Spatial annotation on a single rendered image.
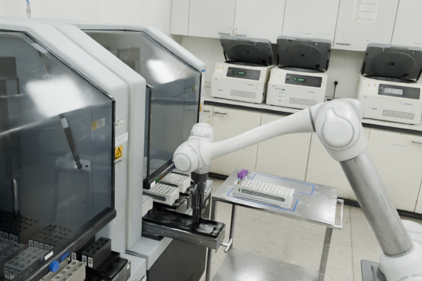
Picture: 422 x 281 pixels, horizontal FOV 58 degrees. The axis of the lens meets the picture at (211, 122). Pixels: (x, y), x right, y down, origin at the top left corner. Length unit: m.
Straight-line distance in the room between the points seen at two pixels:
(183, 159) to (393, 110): 2.70
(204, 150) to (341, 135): 0.50
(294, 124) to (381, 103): 2.36
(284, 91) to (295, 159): 0.70
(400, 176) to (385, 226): 2.57
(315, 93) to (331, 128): 2.53
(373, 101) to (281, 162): 1.05
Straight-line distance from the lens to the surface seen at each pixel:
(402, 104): 3.81
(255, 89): 3.82
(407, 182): 4.01
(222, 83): 3.91
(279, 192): 1.93
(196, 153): 1.42
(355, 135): 1.25
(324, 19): 4.00
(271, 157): 3.95
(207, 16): 4.22
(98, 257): 1.45
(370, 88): 3.79
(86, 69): 1.36
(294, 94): 3.78
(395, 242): 1.45
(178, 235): 1.70
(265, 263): 2.48
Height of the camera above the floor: 1.68
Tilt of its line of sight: 15 degrees down
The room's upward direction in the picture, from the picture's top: 4 degrees clockwise
